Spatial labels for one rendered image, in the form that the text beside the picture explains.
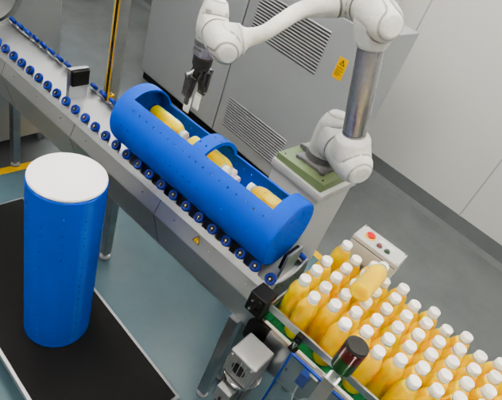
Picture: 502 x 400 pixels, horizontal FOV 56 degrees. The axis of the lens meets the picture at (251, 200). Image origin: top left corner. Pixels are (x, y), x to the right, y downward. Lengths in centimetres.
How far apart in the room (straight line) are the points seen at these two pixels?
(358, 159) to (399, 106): 252
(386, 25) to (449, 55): 257
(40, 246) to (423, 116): 338
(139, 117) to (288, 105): 177
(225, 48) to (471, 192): 318
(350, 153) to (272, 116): 170
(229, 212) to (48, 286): 80
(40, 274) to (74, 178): 42
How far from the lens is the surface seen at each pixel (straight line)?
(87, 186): 176
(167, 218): 194
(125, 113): 197
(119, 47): 268
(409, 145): 448
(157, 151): 184
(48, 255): 190
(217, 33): 160
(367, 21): 174
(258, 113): 370
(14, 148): 341
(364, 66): 183
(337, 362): 131
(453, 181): 440
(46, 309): 215
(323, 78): 329
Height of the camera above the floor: 217
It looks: 37 degrees down
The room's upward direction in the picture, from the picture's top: 21 degrees clockwise
